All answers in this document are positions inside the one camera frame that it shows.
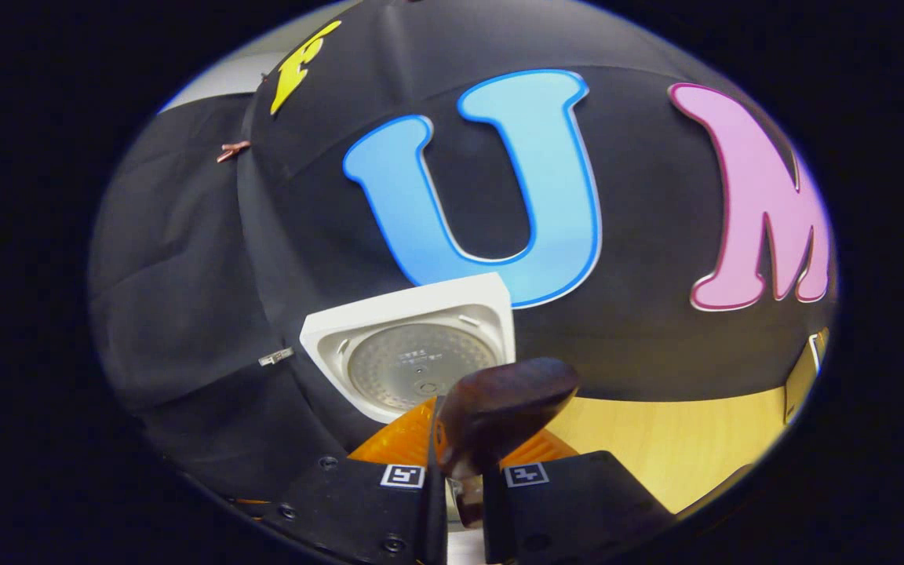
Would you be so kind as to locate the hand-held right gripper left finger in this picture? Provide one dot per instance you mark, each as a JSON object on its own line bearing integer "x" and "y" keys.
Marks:
{"x": 435, "y": 510}

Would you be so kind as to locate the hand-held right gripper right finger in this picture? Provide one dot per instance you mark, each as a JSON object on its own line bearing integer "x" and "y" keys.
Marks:
{"x": 570, "y": 502}

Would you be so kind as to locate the brown wooden spoon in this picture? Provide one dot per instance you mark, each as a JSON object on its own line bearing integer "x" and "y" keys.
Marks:
{"x": 507, "y": 408}

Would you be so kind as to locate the white rice cooker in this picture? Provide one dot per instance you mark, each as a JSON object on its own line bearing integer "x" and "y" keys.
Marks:
{"x": 405, "y": 314}

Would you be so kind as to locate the silver metal clip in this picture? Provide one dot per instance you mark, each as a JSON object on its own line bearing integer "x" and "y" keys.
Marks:
{"x": 275, "y": 357}

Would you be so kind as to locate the black backdrop cloth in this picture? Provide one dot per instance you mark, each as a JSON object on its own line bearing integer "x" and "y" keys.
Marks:
{"x": 185, "y": 275}

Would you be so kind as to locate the copper cloth clip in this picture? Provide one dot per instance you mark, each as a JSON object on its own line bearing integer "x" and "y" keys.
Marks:
{"x": 232, "y": 150}

